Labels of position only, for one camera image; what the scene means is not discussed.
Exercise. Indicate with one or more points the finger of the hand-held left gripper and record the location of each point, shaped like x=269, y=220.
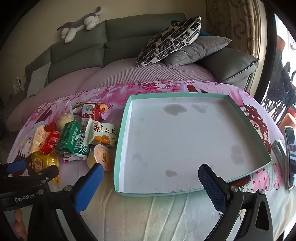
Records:
x=46, y=172
x=16, y=166

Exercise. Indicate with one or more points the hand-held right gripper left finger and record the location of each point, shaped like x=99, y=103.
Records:
x=90, y=185

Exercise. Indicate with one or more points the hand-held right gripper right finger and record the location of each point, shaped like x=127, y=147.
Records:
x=211, y=187

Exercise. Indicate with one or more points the yellow snack packet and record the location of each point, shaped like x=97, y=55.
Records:
x=44, y=162

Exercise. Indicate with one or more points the small red snack packet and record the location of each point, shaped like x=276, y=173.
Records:
x=52, y=141

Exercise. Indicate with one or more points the round jelly cup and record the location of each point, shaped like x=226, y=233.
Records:
x=101, y=155

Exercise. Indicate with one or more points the cream orange snack packet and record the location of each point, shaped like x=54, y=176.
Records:
x=38, y=139

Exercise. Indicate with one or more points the green white snack packet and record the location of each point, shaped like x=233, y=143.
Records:
x=71, y=139

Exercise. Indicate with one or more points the white cookie print packet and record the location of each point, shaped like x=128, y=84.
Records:
x=104, y=134

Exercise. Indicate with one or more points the bun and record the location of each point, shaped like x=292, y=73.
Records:
x=64, y=120

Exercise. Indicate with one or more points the teal-edged shallow cardboard box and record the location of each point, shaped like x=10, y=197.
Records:
x=175, y=139

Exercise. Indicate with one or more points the person's left hand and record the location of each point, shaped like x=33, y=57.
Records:
x=18, y=222

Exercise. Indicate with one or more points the printed blanket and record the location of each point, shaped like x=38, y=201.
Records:
x=161, y=217

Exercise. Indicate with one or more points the white brown snack packet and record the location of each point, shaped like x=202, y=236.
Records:
x=87, y=111

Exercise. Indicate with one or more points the silver flat device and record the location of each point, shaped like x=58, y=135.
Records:
x=278, y=150

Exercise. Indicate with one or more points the pink wrapped snack packet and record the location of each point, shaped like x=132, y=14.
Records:
x=104, y=107

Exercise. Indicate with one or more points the small white rack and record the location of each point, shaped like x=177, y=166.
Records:
x=19, y=84

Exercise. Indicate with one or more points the black smartphone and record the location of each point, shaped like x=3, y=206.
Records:
x=291, y=157

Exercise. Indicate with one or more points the white cushion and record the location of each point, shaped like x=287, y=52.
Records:
x=38, y=78

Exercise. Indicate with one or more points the black metal chair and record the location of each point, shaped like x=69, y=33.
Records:
x=277, y=92

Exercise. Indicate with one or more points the pink knit blanket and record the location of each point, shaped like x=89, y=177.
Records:
x=138, y=74

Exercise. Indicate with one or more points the grey pillow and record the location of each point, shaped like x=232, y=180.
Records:
x=198, y=51

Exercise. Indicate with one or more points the grey white plush dog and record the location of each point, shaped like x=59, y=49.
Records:
x=76, y=25

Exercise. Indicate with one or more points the black white patterned pillow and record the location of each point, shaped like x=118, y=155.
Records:
x=168, y=41

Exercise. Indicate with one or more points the grey sofa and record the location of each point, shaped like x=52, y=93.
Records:
x=129, y=30

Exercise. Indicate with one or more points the beige patterned curtain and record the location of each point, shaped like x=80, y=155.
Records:
x=231, y=23

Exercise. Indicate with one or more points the dark window frame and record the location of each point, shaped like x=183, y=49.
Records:
x=268, y=58

